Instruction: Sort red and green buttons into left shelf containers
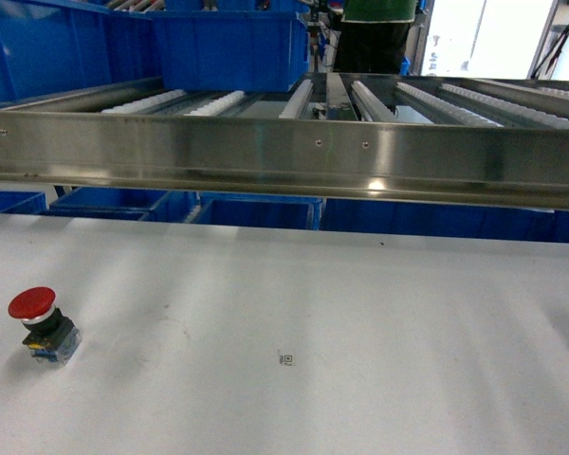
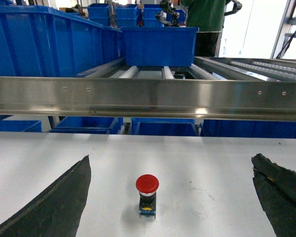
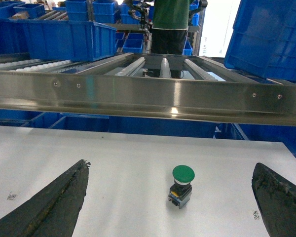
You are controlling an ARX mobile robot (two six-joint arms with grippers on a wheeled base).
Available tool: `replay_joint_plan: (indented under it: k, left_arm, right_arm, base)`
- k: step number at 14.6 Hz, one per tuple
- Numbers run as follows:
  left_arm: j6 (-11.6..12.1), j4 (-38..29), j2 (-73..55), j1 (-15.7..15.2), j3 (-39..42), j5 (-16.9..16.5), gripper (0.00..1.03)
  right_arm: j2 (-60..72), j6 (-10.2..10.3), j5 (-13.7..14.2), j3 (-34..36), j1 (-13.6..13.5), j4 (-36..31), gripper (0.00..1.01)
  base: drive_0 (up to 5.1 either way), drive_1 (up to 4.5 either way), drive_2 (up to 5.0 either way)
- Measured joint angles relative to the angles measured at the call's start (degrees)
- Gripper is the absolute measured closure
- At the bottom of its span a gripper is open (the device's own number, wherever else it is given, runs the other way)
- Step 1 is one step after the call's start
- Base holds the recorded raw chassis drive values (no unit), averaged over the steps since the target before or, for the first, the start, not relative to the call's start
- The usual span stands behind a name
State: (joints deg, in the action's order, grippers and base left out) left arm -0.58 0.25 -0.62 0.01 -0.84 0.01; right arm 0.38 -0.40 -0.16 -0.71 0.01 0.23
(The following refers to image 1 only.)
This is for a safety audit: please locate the large blue bin upper left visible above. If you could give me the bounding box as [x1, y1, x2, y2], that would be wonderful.
[0, 1, 161, 103]

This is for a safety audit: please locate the blue bin on rollers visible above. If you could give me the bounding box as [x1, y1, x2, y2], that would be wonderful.
[151, 11, 309, 92]

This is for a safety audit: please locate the blue bin under shelf left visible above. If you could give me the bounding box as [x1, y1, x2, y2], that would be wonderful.
[44, 187, 169, 221]

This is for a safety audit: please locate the blue bin far left edge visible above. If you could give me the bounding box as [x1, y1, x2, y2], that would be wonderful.
[0, 191, 47, 214]

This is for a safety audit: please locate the person in green shirt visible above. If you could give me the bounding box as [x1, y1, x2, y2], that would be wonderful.
[334, 0, 417, 75]

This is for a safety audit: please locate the blue bin under shelf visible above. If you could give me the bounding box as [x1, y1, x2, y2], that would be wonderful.
[321, 199, 569, 244]
[44, 187, 169, 221]
[190, 191, 325, 230]

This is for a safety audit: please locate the red mushroom push button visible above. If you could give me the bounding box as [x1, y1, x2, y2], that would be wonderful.
[8, 286, 82, 365]

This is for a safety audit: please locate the stainless steel roller shelf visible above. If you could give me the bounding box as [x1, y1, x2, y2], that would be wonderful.
[0, 74, 569, 209]

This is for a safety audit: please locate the small square marker sticker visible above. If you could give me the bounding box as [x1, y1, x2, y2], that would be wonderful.
[278, 350, 296, 367]

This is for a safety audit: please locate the blue bin under shelf centre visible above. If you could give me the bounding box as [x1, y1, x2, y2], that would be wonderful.
[190, 191, 325, 230]

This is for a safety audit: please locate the blue bin under shelf right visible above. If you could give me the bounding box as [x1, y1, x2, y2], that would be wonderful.
[321, 199, 569, 244]

